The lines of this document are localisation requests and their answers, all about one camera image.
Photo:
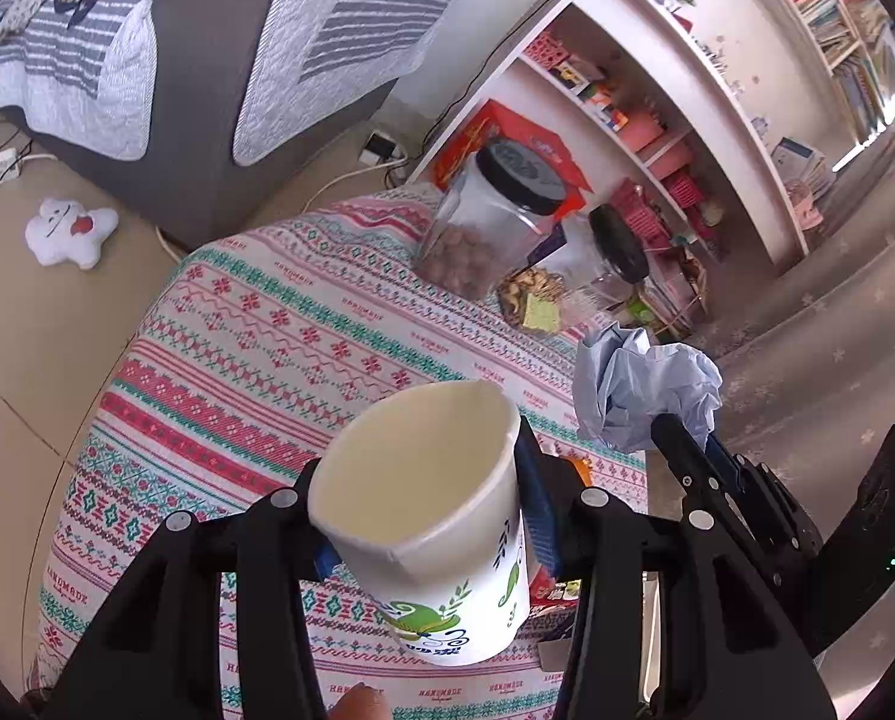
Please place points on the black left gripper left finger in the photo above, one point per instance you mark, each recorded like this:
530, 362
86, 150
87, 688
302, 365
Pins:
152, 649

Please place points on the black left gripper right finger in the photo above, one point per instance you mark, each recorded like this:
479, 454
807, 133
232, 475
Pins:
675, 619

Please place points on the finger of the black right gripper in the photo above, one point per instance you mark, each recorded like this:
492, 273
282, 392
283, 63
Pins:
704, 473

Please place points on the light blue tissue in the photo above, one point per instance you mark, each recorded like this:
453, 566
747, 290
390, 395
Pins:
622, 382

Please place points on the white paper cup green print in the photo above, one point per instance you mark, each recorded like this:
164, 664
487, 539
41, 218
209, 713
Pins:
419, 497

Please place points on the operator hand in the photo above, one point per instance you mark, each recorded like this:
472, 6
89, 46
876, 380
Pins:
361, 702

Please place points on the clear jar with yellow label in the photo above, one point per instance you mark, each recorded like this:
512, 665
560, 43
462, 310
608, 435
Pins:
595, 264

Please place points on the white pink shelf unit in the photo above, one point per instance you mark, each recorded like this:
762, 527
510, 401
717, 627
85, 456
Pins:
655, 131

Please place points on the patterned red green tablecloth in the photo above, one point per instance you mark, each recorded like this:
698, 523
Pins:
258, 352

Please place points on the clear jar with brown nuts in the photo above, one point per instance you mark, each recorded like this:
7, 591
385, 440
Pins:
477, 238

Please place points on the red gift box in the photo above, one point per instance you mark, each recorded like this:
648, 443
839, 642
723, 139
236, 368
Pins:
527, 163

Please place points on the white star plush toy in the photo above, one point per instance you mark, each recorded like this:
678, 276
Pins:
66, 231

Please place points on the white bookshelf with books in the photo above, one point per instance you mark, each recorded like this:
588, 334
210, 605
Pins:
850, 46

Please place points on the grey sofa with quilted cover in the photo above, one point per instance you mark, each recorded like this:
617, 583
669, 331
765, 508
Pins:
192, 112

